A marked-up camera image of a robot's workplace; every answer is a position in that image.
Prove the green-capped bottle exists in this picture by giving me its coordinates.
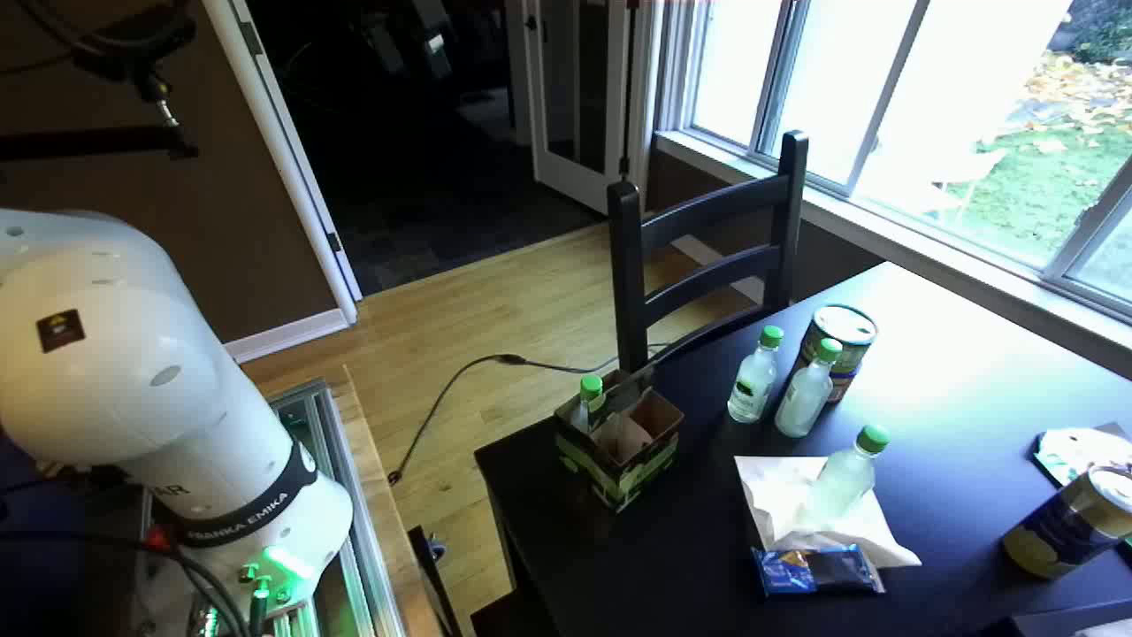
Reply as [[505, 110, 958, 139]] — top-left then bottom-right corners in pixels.
[[574, 373, 604, 427]]

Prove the green cardboard bottle carrier box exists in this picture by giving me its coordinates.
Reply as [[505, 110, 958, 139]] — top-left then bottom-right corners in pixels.
[[554, 382, 683, 510]]

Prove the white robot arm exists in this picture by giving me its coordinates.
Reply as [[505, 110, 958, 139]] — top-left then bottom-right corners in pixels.
[[0, 209, 353, 614]]

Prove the dark wooden chair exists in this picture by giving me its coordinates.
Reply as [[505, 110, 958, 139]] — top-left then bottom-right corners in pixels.
[[608, 130, 809, 373]]

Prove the clear bottle green cap left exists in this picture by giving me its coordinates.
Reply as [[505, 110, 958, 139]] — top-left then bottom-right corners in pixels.
[[727, 325, 785, 425]]

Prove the clear bottle green cap middle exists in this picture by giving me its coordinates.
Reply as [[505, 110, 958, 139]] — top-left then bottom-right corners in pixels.
[[774, 335, 844, 438]]

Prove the white paper napkin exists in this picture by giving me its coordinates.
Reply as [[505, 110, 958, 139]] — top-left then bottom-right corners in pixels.
[[738, 456, 919, 569]]

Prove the metal tin can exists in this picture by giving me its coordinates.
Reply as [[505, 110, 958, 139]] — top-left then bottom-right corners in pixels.
[[799, 304, 878, 403]]

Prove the lying clear bottle green cap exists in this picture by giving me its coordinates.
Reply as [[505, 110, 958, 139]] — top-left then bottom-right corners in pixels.
[[799, 425, 893, 526]]

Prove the blue snack packet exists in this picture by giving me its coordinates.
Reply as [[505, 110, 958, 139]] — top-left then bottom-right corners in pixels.
[[753, 544, 884, 599]]

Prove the yellow labelled can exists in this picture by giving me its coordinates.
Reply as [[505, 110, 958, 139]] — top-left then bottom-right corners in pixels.
[[1003, 467, 1132, 579]]

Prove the black floor cable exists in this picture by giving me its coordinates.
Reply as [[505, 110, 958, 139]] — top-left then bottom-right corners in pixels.
[[385, 350, 622, 489]]

